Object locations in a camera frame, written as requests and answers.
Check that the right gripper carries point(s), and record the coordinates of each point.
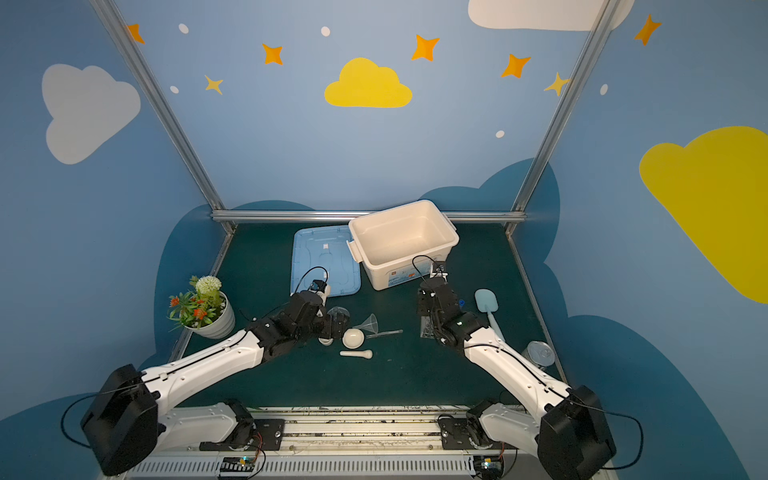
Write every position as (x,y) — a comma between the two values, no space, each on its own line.
(428,309)

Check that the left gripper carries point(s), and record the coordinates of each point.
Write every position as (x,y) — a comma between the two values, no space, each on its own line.
(335,322)

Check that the white ceramic mortar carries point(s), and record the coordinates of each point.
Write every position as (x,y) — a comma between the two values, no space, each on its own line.
(353,338)

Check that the white plastic storage bin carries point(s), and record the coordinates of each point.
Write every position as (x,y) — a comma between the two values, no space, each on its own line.
(397,245)

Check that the white ceramic pestle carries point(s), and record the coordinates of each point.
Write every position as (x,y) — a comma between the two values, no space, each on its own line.
(364,354)

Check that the clear test tube rack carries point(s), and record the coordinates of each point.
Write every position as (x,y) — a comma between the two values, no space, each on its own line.
(426,328)

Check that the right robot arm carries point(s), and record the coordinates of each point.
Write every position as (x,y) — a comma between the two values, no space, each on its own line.
(567,430)

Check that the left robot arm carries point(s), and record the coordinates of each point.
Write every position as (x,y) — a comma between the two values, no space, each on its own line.
(122,426)

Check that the light blue plastic scoop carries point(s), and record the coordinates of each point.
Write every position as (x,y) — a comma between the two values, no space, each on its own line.
(487,304)

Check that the clear plastic funnel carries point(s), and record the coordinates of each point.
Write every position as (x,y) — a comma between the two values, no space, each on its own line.
(369,325)

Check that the light blue bin lid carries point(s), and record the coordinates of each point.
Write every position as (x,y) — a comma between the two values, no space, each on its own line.
(323,253)

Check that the potted artificial flower plant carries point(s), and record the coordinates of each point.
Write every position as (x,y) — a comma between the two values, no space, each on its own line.
(204,309)

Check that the clear glass petri dish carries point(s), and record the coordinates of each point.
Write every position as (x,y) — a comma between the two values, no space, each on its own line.
(540,353)

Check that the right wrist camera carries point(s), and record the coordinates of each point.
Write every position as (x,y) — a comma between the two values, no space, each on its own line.
(438,270)

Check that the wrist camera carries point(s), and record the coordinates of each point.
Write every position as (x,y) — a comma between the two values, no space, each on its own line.
(321,288)
(438,270)

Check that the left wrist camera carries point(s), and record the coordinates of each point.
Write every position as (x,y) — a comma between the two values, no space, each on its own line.
(321,288)

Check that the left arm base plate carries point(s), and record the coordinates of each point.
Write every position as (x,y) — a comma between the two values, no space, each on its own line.
(256,434)

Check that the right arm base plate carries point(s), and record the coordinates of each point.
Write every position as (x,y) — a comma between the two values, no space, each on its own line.
(459,433)

